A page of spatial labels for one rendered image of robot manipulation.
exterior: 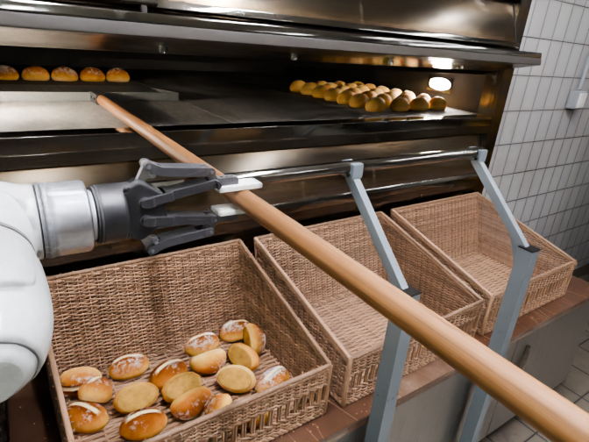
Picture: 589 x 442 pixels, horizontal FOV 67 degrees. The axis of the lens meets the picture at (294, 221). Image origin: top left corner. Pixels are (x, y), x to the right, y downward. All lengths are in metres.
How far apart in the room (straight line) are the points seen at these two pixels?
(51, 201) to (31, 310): 0.19
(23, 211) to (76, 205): 0.05
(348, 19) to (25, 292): 1.18
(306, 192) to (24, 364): 1.13
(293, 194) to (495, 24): 1.04
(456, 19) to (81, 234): 1.49
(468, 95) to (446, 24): 0.52
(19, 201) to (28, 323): 0.20
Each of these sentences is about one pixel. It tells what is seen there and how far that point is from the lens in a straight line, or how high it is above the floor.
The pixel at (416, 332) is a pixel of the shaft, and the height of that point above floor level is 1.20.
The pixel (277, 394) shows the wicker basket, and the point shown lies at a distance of 1.03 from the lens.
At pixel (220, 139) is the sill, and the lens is 1.24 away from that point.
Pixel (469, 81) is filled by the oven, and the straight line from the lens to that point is 2.17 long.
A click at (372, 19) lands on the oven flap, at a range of 1.47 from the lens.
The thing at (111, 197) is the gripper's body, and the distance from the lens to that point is 0.58.
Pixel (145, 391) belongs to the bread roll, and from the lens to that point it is 1.15.
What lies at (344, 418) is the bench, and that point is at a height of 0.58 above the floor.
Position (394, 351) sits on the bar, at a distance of 1.03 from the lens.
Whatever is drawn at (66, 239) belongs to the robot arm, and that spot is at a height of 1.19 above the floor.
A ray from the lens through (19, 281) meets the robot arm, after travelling 0.42.
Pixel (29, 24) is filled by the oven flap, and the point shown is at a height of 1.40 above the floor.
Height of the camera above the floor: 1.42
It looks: 23 degrees down
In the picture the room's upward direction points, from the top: 5 degrees clockwise
